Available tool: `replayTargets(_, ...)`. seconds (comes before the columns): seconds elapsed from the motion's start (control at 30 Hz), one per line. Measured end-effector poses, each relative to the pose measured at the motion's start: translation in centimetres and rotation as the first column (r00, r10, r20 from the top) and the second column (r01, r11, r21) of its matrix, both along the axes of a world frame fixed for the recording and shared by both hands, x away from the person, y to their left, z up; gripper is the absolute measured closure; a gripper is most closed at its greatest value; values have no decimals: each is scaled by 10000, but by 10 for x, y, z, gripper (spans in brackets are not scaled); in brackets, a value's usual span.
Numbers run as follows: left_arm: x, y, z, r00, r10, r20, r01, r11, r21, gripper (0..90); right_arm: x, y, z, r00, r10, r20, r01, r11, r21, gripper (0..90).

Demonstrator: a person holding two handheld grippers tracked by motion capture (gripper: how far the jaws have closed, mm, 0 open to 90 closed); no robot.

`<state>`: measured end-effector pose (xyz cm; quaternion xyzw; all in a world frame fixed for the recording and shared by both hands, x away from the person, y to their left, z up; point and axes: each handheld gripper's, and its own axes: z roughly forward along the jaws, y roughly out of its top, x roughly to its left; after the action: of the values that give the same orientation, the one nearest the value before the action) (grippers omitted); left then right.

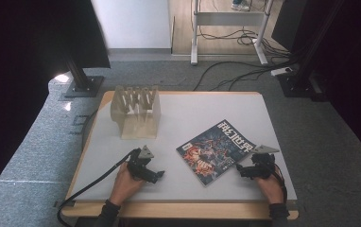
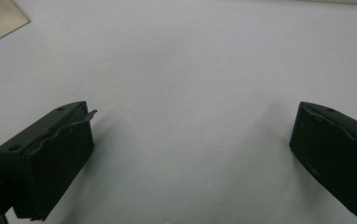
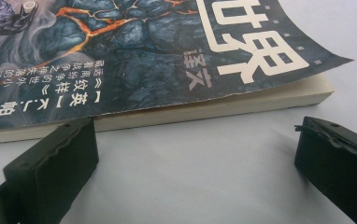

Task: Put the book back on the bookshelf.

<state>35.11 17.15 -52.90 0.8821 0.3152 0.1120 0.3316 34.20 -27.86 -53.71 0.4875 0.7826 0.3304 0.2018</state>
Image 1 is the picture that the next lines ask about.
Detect tangled black cables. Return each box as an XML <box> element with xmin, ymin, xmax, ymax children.
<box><xmin>198</xmin><ymin>26</ymin><xmax>293</xmax><ymax>58</ymax></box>

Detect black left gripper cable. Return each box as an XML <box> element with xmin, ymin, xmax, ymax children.
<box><xmin>56</xmin><ymin>148</ymin><xmax>139</xmax><ymax>227</ymax></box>

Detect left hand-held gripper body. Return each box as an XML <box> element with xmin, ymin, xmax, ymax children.
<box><xmin>127</xmin><ymin>145</ymin><xmax>158</xmax><ymax>183</ymax></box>

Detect black floor cables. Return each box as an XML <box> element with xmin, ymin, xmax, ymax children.
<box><xmin>192</xmin><ymin>60</ymin><xmax>296</xmax><ymax>93</ymax></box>

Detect white metal desk frame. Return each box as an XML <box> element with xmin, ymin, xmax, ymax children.
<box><xmin>190</xmin><ymin>0</ymin><xmax>275</xmax><ymax>66</ymax></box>

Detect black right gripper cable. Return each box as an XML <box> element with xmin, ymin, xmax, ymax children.
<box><xmin>272</xmin><ymin>163</ymin><xmax>289</xmax><ymax>206</ymax></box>

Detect colourful comic magazine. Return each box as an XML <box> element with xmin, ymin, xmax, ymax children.
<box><xmin>175</xmin><ymin>118</ymin><xmax>258</xmax><ymax>188</ymax></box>

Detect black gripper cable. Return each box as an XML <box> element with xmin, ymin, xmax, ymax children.
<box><xmin>272</xmin><ymin>163</ymin><xmax>289</xmax><ymax>206</ymax></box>
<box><xmin>56</xmin><ymin>148</ymin><xmax>139</xmax><ymax>227</ymax></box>

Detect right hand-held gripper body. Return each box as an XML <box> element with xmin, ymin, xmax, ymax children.
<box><xmin>244</xmin><ymin>144</ymin><xmax>281</xmax><ymax>181</ymax></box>

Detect black stand with base plate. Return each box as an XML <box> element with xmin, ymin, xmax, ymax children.
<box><xmin>276</xmin><ymin>0</ymin><xmax>347</xmax><ymax>102</ymax></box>

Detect white panel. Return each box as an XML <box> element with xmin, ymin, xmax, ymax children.
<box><xmin>90</xmin><ymin>0</ymin><xmax>173</xmax><ymax>50</ymax></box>

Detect wooden magazine rack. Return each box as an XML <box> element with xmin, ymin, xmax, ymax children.
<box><xmin>110</xmin><ymin>84</ymin><xmax>163</xmax><ymax>141</ymax></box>

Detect person's right hand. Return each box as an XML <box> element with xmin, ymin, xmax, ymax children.
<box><xmin>252</xmin><ymin>174</ymin><xmax>284</xmax><ymax>205</ymax></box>

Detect black curtain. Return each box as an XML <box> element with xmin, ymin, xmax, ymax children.
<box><xmin>271</xmin><ymin>0</ymin><xmax>361</xmax><ymax>168</ymax></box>
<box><xmin>0</xmin><ymin>0</ymin><xmax>112</xmax><ymax>209</ymax></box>

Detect white power strip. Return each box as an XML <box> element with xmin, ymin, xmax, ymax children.
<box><xmin>269</xmin><ymin>66</ymin><xmax>294</xmax><ymax>78</ymax></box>

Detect person's left hand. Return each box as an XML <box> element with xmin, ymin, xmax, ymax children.
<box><xmin>109</xmin><ymin>162</ymin><xmax>146</xmax><ymax>206</ymax></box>

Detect black metal stand with base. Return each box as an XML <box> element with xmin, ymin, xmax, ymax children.
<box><xmin>63</xmin><ymin>58</ymin><xmax>106</xmax><ymax>99</ymax></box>

